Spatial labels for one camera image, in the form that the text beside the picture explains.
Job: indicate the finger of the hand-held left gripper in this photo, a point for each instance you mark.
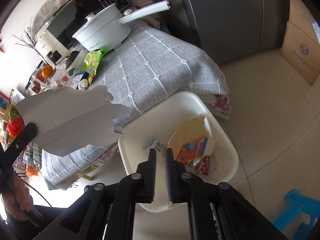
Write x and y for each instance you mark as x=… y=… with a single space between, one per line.
x=20 y=142

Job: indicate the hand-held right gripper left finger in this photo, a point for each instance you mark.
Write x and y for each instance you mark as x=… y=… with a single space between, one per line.
x=151 y=170

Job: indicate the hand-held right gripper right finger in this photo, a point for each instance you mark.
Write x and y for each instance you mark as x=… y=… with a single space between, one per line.
x=169 y=175

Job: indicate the white barcode plastic wrapper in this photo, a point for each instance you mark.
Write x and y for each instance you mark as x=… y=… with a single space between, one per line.
x=157 y=145

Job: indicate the red snack packet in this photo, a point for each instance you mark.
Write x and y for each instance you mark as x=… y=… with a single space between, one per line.
x=203 y=166

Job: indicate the white trash bin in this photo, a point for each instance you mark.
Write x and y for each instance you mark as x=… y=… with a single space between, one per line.
x=140 y=135

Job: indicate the beige printed torn carton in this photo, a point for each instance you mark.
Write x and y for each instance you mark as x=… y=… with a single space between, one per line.
x=190 y=135

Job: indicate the torn white cardboard piece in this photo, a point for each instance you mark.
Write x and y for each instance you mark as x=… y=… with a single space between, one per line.
x=70 y=120

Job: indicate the person's left hand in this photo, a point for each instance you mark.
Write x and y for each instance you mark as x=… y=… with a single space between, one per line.
x=23 y=195

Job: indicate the red plastic bag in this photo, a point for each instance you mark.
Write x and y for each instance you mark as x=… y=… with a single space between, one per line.
x=15 y=128

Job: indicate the green leafy herbs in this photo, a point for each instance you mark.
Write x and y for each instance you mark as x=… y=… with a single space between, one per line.
x=15 y=112

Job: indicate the clear glass jar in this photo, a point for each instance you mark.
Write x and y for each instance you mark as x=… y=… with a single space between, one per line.
x=47 y=80

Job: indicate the white flower print tablecloth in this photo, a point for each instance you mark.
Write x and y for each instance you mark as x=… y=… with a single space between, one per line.
x=56 y=78

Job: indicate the large orange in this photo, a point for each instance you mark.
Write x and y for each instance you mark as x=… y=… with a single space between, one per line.
x=47 y=71

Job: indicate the blue white snack packet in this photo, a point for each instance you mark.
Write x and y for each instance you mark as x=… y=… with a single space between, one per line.
x=83 y=84

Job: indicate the blue carton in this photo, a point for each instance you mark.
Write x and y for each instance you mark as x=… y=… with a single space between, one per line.
x=79 y=78

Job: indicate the green pumpkin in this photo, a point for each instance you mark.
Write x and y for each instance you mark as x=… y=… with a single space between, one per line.
x=72 y=57

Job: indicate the grey checked tablecloth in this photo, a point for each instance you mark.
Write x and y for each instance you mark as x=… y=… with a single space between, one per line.
x=155 y=67

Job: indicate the dried twig bunch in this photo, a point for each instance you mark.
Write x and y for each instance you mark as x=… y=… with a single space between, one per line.
x=27 y=38

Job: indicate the green snack bag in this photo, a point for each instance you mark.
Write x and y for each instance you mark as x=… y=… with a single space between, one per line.
x=92 y=60

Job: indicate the black microwave oven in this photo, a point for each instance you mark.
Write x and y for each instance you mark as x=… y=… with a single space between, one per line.
x=65 y=27

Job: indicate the blue plastic stool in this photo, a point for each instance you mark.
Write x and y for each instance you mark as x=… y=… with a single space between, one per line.
x=295 y=210

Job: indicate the white electric pot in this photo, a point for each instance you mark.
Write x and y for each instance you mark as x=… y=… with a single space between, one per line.
x=105 y=30

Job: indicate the grey refrigerator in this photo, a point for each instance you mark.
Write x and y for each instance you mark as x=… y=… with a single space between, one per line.
x=225 y=17

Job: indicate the brown cardboard box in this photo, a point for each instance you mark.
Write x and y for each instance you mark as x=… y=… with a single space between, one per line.
x=300 y=55
x=305 y=10

